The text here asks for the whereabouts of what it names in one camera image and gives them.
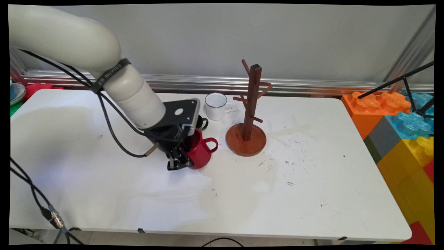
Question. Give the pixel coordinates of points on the red giant toy block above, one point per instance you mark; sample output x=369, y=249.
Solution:
x=419, y=234

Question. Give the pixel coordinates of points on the red plastic toy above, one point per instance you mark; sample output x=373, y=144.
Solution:
x=36, y=88

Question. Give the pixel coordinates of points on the white enamel mug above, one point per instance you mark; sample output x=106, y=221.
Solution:
x=215, y=109

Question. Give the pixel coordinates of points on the brown wooden mug tree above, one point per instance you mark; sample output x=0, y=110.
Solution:
x=251, y=114

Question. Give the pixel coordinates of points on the grey blue bowl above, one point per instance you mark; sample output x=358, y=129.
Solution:
x=16, y=93

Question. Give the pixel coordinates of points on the dark green enamel mug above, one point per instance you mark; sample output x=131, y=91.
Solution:
x=203, y=123

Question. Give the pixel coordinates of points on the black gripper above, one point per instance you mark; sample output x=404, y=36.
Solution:
x=168, y=139

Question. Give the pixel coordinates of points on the yellow giant toy block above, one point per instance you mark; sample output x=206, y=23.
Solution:
x=406, y=180

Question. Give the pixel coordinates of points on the aluminium rail along wall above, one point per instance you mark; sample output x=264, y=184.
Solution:
x=277, y=86

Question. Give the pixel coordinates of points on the aluminium upright profile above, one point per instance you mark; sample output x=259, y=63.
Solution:
x=412, y=48

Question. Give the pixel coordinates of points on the orange giant toy block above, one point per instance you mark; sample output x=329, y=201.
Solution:
x=364, y=114

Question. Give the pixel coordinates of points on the green mat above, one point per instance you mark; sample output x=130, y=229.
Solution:
x=15, y=108

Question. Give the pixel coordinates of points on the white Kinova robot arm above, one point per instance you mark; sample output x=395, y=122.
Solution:
x=86, y=52

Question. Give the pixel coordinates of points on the red mug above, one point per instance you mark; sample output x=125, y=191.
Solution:
x=199, y=152

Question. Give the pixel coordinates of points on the grey giant toy block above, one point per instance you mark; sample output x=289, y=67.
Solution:
x=383, y=137

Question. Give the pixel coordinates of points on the black tripod stand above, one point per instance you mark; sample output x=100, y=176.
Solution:
x=392, y=82

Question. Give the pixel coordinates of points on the blue giant toy block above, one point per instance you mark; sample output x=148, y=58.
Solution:
x=411, y=125

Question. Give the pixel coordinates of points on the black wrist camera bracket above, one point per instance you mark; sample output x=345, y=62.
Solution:
x=180, y=113

